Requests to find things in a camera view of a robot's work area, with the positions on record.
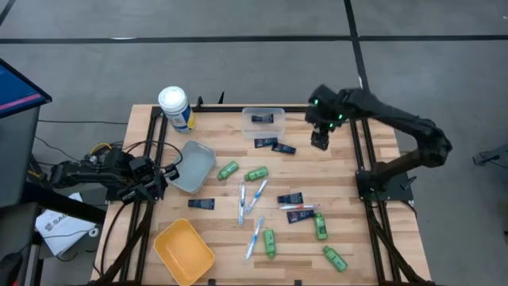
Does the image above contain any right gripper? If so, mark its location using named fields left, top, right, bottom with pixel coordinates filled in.
left=304, top=84, right=350, bottom=152

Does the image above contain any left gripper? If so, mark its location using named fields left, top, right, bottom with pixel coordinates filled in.
left=129, top=156, right=181, bottom=188

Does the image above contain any grey plastic bin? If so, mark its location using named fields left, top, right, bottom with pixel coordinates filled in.
left=167, top=139, right=217, bottom=195

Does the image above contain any red toothbrush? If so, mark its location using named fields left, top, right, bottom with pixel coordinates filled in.
left=278, top=203, right=321, bottom=211

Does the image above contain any blue toothbrush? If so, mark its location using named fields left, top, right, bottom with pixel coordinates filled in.
left=237, top=180, right=248, bottom=226
left=245, top=178, right=269, bottom=216
left=244, top=215, right=266, bottom=261

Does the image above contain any clear plastic bin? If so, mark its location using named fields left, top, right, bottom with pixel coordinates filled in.
left=241, top=106, right=287, bottom=140

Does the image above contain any white wipes canister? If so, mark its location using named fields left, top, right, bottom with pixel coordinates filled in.
left=157, top=85, right=197, bottom=134

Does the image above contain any yellow plastic bin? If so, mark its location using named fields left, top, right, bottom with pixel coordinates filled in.
left=152, top=218, right=216, bottom=286

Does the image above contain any white printed paper box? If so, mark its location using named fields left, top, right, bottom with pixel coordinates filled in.
left=34, top=191, right=98, bottom=257

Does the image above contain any grey cabinet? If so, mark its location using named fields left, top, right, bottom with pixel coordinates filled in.
left=0, top=106, right=41, bottom=210

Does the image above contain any monitor with blue screen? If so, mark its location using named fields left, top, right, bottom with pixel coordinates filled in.
left=0, top=58, right=53, bottom=120

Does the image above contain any black computer mouse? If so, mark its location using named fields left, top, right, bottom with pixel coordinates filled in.
left=0, top=252, right=24, bottom=286

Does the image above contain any yellow cable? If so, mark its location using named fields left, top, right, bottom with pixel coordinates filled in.
left=90, top=142, right=114, bottom=157

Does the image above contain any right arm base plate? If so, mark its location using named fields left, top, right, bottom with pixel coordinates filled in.
left=354, top=169, right=414, bottom=203

